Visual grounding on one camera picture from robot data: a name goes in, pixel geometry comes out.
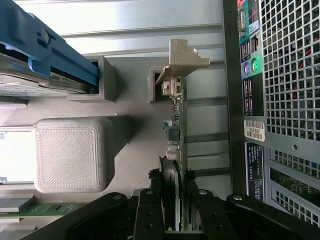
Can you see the white barcode sticker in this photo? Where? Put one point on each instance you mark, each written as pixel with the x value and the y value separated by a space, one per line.
pixel 254 130

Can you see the silver hard disk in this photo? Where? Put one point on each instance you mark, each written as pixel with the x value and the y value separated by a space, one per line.
pixel 30 85

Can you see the black case label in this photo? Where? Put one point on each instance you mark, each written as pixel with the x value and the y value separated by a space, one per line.
pixel 255 172

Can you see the silver CPU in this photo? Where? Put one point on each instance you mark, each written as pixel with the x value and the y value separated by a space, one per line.
pixel 15 155

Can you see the grey printed parts rack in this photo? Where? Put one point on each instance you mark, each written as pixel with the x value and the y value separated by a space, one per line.
pixel 75 155

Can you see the open black PC case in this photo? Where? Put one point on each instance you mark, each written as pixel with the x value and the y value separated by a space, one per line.
pixel 287 140

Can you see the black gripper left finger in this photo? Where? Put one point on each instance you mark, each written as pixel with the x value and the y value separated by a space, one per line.
pixel 147 215

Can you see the green loose RAM stick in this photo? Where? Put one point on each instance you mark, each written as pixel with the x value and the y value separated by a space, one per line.
pixel 50 208

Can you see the blue plastic disk carrier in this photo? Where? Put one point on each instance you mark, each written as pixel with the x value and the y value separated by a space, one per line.
pixel 65 60

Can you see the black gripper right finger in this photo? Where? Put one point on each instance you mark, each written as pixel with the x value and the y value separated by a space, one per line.
pixel 210 217

